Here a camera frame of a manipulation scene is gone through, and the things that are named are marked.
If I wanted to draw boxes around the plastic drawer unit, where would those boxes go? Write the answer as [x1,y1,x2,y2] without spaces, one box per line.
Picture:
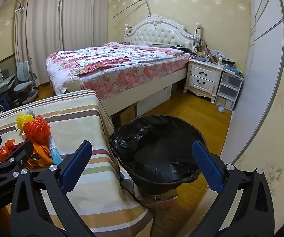
[216,71,243,111]

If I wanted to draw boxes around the blue and white tube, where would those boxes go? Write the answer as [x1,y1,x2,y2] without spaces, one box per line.
[48,136,63,165]

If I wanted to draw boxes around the grey desk chair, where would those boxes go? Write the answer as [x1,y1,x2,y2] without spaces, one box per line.
[10,58,39,104]

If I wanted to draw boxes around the black bin with bag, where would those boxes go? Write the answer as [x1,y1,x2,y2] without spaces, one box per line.
[109,115,208,195]

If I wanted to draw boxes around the grey study desk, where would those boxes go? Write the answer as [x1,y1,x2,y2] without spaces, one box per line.
[0,74,17,109]

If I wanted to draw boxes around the striped tablecloth table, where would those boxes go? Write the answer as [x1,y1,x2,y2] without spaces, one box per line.
[0,89,153,237]

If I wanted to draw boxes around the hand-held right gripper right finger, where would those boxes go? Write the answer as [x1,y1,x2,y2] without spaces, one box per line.
[192,140,276,237]

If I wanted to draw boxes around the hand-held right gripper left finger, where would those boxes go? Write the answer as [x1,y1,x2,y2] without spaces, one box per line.
[10,140,93,237]

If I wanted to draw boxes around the white wardrobe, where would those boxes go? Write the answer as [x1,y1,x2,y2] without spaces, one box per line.
[232,0,284,153]

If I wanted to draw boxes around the white nightstand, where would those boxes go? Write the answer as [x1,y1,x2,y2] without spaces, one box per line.
[183,59,225,104]

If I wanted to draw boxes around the orange foam fruit net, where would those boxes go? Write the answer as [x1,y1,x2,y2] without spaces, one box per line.
[23,116,52,146]

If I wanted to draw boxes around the orange snack wrapper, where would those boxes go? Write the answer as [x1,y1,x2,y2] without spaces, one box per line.
[26,141,54,169]

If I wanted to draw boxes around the blue plastic stool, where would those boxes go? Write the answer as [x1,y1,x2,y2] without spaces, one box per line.
[0,99,10,113]

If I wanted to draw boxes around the clutter of small items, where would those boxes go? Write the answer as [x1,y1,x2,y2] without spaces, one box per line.
[191,44,225,65]

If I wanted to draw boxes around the brown cardboard box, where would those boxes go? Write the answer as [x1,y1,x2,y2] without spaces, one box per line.
[112,102,137,126]

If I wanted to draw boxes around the thin fishing rod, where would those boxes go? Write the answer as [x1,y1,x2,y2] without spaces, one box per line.
[111,0,152,20]

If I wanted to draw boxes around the floral quilt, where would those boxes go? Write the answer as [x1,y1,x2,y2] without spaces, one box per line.
[45,42,192,97]

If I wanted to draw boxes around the dark clothing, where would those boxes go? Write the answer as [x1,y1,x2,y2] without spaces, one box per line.
[170,45,194,53]

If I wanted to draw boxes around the bed with floral cover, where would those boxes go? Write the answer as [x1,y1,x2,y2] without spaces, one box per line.
[65,15,204,118]

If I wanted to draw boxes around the yellow foam fruit net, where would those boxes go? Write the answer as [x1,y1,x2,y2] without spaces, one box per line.
[16,114,35,131]

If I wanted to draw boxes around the cardboard box with red print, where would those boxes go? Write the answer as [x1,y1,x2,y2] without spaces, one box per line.
[119,173,179,210]

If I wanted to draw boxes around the orange red plastic wrapper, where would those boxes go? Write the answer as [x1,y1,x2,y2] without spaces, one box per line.
[0,139,18,162]

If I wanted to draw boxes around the white storage box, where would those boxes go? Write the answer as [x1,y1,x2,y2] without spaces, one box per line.
[136,85,172,115]

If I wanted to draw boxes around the beige curtains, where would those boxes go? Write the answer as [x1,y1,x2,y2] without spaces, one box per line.
[14,0,109,87]

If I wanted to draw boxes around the stack of books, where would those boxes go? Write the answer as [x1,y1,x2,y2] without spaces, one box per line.
[222,59,243,78]

